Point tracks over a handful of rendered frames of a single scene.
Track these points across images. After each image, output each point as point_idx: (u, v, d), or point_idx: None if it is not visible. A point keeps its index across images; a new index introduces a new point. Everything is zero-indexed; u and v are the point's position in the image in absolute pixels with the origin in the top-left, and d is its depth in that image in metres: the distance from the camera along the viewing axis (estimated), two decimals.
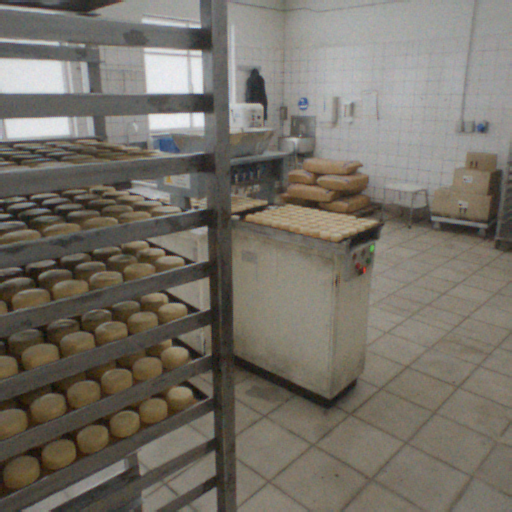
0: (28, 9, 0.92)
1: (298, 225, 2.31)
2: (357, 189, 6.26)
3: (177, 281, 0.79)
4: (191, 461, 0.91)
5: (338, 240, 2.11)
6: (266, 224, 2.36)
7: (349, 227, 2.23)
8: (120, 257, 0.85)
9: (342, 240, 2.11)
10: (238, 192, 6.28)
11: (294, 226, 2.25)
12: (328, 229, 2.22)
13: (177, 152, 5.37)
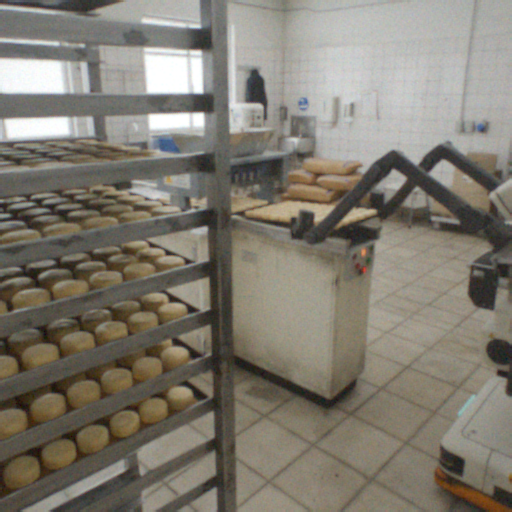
0: (28, 9, 0.92)
1: None
2: None
3: (177, 281, 0.79)
4: (191, 461, 0.91)
5: (338, 228, 2.10)
6: (265, 218, 2.35)
7: (349, 216, 2.22)
8: (120, 257, 0.85)
9: (342, 228, 2.10)
10: (238, 192, 6.28)
11: None
12: None
13: (177, 152, 5.37)
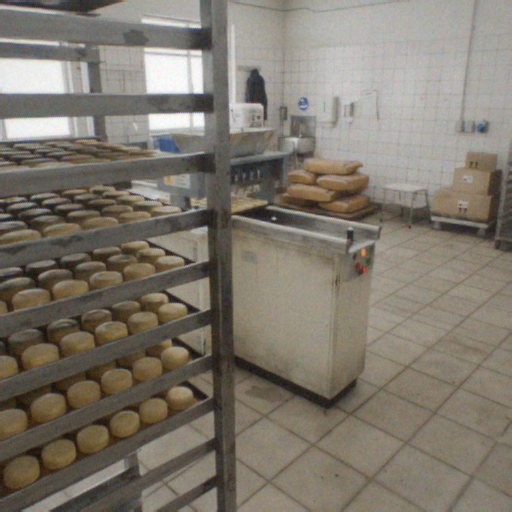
0: (28, 9, 0.92)
1: None
2: (357, 189, 6.26)
3: (177, 281, 0.79)
4: (191, 461, 0.91)
5: None
6: None
7: None
8: (120, 257, 0.85)
9: None
10: (238, 192, 6.28)
11: None
12: None
13: (177, 152, 5.37)
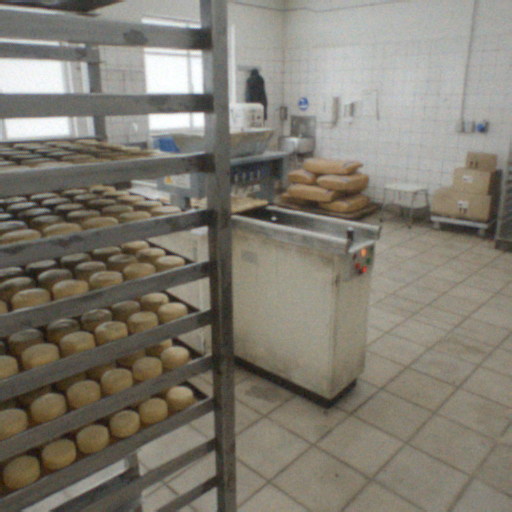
0: (28, 9, 0.92)
1: None
2: (357, 189, 6.26)
3: (177, 281, 0.79)
4: (191, 461, 0.91)
5: None
6: None
7: None
8: (120, 257, 0.85)
9: None
10: (238, 192, 6.28)
11: None
12: None
13: (177, 152, 5.37)
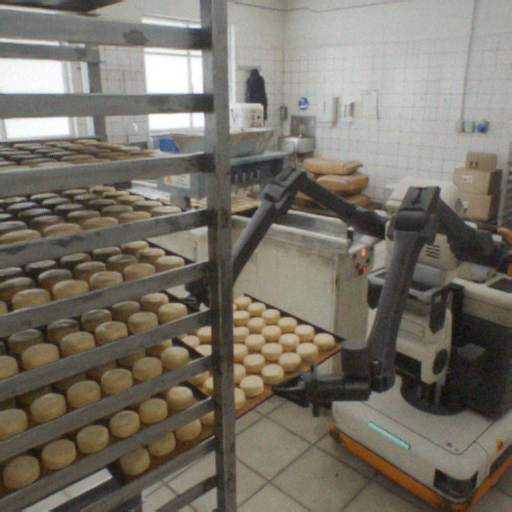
0: (28, 9, 0.92)
1: (235, 380, 1.07)
2: (357, 189, 6.26)
3: (177, 281, 0.79)
4: (191, 461, 0.91)
5: None
6: (201, 434, 0.94)
7: (279, 322, 1.27)
8: (120, 257, 0.85)
9: (333, 339, 1.21)
10: (238, 192, 6.28)
11: (260, 383, 1.04)
12: (282, 344, 1.18)
13: (177, 152, 5.37)
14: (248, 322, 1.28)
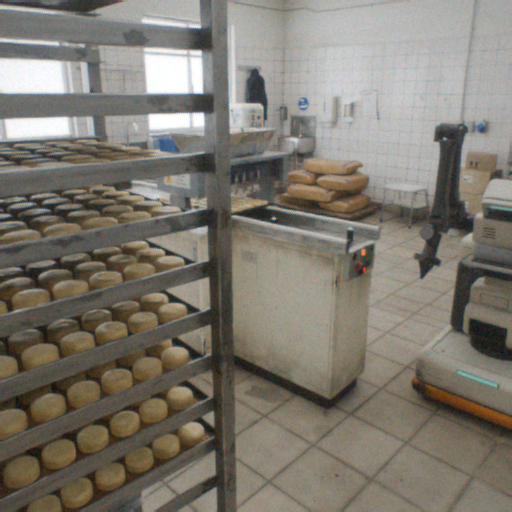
0: (28, 9, 0.92)
1: None
2: (357, 189, 6.26)
3: (177, 281, 0.79)
4: (191, 461, 0.91)
5: (204, 435, 0.97)
6: None
7: None
8: (120, 257, 0.85)
9: (206, 430, 0.99)
10: (238, 192, 6.28)
11: (86, 491, 0.81)
12: None
13: (177, 152, 5.37)
14: None
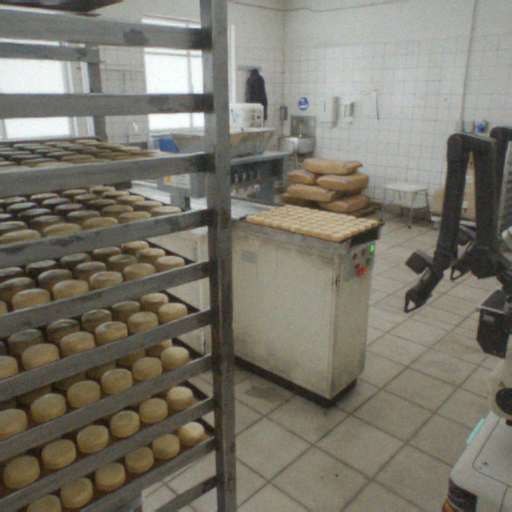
0: (28, 9, 0.92)
1: None
2: (357, 189, 6.26)
3: (177, 281, 0.79)
4: (191, 461, 0.91)
5: (204, 435, 0.97)
6: None
7: None
8: (120, 257, 0.85)
9: (206, 430, 0.99)
10: (238, 192, 6.28)
11: (86, 491, 0.81)
12: None
13: (177, 152, 5.37)
14: None
